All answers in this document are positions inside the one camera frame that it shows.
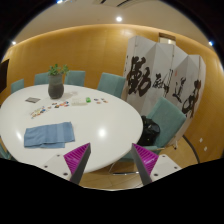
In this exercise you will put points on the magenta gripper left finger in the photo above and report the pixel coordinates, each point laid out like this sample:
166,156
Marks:
76,161

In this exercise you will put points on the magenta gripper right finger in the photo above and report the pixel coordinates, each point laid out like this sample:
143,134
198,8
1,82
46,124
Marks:
145,161

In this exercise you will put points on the blue folded towel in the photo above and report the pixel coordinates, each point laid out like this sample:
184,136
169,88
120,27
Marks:
49,136

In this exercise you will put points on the black bag on chair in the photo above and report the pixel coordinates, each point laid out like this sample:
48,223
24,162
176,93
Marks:
150,132

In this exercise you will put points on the teal chair near right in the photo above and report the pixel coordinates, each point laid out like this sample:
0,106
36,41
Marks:
169,118

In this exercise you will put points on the teal chair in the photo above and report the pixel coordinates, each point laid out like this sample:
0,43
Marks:
74,77
4,153
111,84
169,118
41,78
17,85

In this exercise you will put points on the clear plastic packet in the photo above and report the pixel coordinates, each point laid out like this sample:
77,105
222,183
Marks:
78,101

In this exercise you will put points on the row of colourful small items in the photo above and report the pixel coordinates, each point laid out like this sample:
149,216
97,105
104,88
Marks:
44,109

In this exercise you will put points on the green small object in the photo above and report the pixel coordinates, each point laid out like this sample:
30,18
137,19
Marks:
88,100

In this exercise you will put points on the small colourful items right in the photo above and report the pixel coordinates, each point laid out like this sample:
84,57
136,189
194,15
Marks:
100,100

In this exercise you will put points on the teal chair lower left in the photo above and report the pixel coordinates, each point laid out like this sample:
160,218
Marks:
4,153

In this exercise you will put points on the grey vase with green plant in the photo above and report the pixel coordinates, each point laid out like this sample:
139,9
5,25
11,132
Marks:
56,87

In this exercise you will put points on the grey card on table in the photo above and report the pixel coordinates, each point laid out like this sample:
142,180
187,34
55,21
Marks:
32,100

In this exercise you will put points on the teal chair back right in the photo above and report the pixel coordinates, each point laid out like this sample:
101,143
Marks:
111,84

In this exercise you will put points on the teal chair back middle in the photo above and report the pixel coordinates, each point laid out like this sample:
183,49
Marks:
74,77

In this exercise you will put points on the teal chair back left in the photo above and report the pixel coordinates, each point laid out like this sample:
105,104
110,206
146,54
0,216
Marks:
41,78

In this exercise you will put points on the white calligraphy folding screen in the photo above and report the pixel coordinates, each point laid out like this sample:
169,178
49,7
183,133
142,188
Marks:
153,70

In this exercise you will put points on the teal chair far left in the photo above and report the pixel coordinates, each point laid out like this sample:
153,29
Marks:
17,85

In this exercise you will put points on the dark screen on wall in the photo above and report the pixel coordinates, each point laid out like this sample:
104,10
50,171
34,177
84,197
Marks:
3,74

